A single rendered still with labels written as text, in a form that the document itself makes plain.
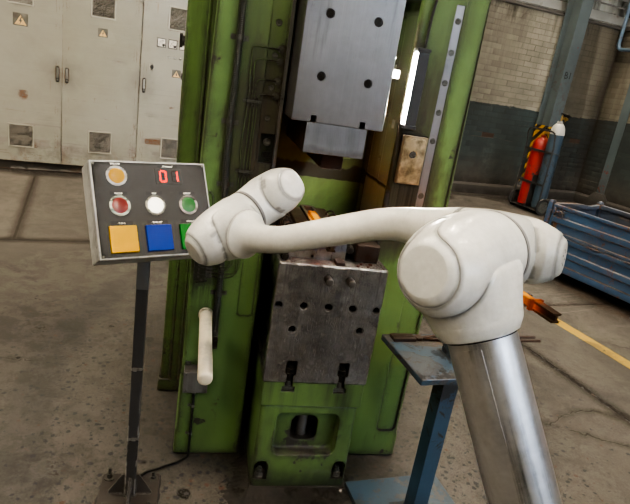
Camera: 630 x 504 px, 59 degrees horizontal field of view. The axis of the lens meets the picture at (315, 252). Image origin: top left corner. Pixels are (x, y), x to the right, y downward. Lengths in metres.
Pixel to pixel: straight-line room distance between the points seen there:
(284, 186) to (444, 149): 1.01
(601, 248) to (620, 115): 5.71
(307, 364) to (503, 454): 1.25
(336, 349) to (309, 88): 0.89
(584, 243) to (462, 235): 4.79
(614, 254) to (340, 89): 3.91
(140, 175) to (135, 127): 5.31
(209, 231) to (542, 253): 0.62
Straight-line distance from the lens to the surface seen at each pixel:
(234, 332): 2.14
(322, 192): 2.35
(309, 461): 2.26
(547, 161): 9.02
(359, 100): 1.83
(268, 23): 1.92
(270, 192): 1.21
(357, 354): 2.03
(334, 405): 2.13
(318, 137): 1.81
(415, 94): 1.99
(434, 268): 0.74
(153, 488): 2.27
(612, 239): 5.38
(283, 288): 1.86
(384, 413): 2.46
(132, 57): 6.92
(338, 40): 1.81
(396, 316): 2.24
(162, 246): 1.64
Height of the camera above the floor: 1.51
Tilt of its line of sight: 18 degrees down
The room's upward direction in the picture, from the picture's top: 9 degrees clockwise
